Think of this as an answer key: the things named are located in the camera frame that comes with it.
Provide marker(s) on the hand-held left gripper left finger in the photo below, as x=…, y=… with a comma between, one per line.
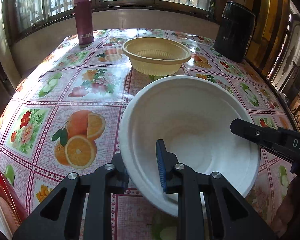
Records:
x=115, y=177

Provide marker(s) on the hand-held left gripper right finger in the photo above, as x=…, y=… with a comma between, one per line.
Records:
x=161, y=165

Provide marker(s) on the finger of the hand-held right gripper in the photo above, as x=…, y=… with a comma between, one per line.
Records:
x=252, y=132

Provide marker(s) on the white foam bowl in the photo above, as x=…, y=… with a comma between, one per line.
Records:
x=195, y=120

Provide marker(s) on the yellow plastic bowl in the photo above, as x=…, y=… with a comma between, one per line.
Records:
x=155, y=50

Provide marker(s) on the person's right forearm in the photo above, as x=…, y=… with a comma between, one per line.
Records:
x=296, y=205

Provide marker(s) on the dark chair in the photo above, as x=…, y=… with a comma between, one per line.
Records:
x=293, y=85

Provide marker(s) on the black thermos jug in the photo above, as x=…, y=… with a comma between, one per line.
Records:
x=233, y=32

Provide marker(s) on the dark wooden glass door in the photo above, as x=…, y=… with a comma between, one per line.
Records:
x=298, y=37

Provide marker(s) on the floral fruit print tablecloth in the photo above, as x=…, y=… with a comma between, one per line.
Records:
x=65, y=80

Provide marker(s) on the red plastic tray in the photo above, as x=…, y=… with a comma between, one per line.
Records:
x=5, y=187

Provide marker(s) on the green bottle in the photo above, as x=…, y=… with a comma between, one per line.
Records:
x=212, y=10

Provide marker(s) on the magenta thermos bottle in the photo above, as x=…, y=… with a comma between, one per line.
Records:
x=83, y=17

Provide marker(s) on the golden wooden door frame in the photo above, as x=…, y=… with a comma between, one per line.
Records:
x=267, y=17

